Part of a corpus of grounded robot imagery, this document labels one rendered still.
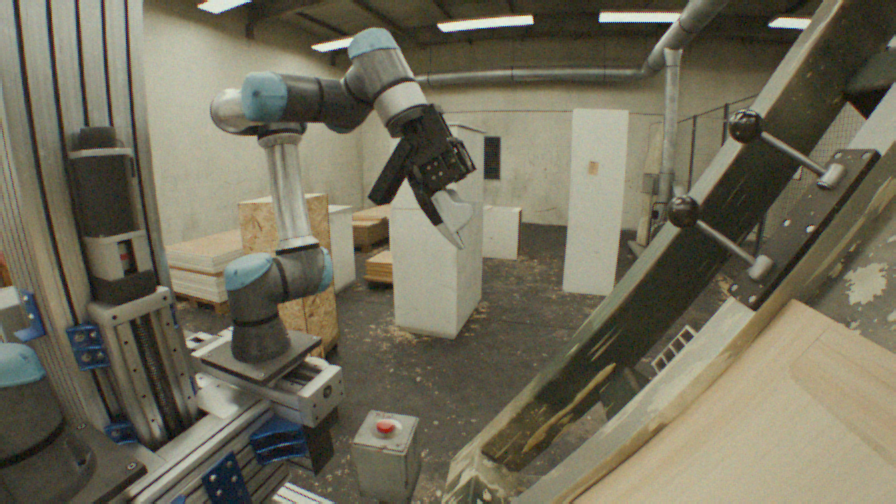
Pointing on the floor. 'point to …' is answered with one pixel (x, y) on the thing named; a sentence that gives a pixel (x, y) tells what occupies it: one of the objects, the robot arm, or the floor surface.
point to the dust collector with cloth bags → (655, 196)
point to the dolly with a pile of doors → (380, 268)
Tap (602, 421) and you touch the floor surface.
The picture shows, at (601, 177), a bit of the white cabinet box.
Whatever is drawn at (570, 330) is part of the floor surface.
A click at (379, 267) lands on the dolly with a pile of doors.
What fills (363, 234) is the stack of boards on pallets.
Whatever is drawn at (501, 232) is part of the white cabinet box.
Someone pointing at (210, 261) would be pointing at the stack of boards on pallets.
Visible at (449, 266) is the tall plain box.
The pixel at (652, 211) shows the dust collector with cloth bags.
